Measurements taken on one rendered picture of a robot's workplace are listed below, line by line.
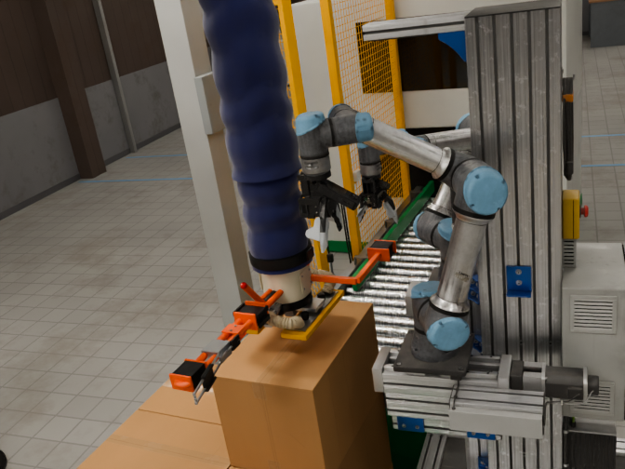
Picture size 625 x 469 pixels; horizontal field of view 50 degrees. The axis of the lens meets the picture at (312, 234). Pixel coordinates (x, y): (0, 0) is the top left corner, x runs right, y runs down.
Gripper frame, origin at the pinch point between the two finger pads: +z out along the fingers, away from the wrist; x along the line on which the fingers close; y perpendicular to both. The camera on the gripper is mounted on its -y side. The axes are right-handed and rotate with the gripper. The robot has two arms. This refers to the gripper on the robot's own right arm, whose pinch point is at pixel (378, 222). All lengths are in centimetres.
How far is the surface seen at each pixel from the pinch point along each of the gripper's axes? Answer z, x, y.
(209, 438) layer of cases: 75, -62, 48
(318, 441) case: 56, -7, 58
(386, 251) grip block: 9.5, 3.5, 4.3
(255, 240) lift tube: -9, -29, 40
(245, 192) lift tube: -26, -30, 40
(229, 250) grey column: 51, -122, -72
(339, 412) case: 57, -6, 42
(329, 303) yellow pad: 22.1, -12.7, 24.5
